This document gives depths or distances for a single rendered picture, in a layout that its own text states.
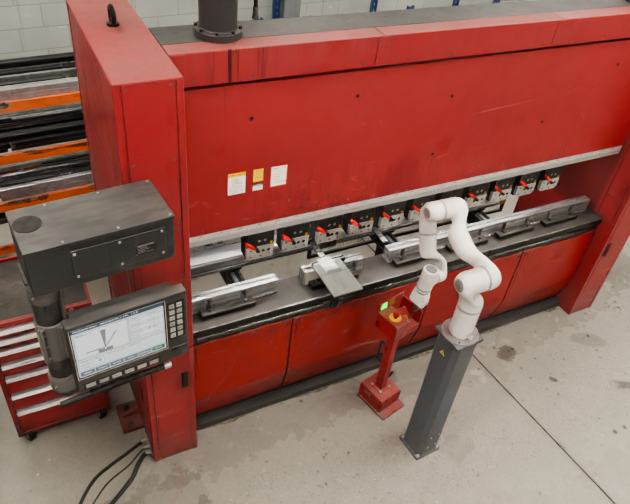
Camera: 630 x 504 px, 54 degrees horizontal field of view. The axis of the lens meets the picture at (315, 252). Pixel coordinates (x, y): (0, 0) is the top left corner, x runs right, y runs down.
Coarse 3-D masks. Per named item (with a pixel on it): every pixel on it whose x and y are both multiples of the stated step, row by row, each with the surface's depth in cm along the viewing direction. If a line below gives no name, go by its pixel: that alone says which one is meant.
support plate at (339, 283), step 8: (336, 264) 347; (344, 264) 348; (320, 272) 341; (336, 272) 342; (344, 272) 343; (328, 280) 336; (336, 280) 337; (344, 280) 338; (352, 280) 338; (328, 288) 331; (336, 288) 332; (344, 288) 333; (352, 288) 333; (360, 288) 334; (336, 296) 328
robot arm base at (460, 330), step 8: (456, 312) 305; (480, 312) 303; (448, 320) 320; (456, 320) 306; (464, 320) 303; (472, 320) 302; (448, 328) 316; (456, 328) 308; (464, 328) 306; (472, 328) 307; (448, 336) 312; (456, 336) 311; (464, 336) 309; (472, 336) 309; (456, 344) 309; (464, 344) 309; (472, 344) 310
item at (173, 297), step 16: (160, 288) 238; (176, 288) 235; (96, 304) 228; (112, 304) 229; (128, 304) 226; (144, 304) 227; (176, 304) 236; (64, 320) 217; (80, 320) 218; (96, 320) 219; (176, 320) 241; (64, 336) 230; (176, 336) 247; (160, 352) 247; (176, 352) 253; (112, 368) 238; (128, 368) 243; (144, 368) 248; (80, 384) 234; (96, 384) 238
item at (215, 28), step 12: (204, 0) 234; (216, 0) 233; (228, 0) 235; (204, 12) 237; (216, 12) 236; (228, 12) 237; (204, 24) 240; (216, 24) 239; (228, 24) 240; (204, 36) 240; (216, 36) 240; (228, 36) 241; (240, 36) 246
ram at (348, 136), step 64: (448, 64) 295; (512, 64) 315; (576, 64) 337; (192, 128) 254; (256, 128) 268; (320, 128) 284; (384, 128) 302; (448, 128) 323; (512, 128) 346; (576, 128) 373; (192, 192) 274; (256, 192) 290; (320, 192) 309; (384, 192) 331
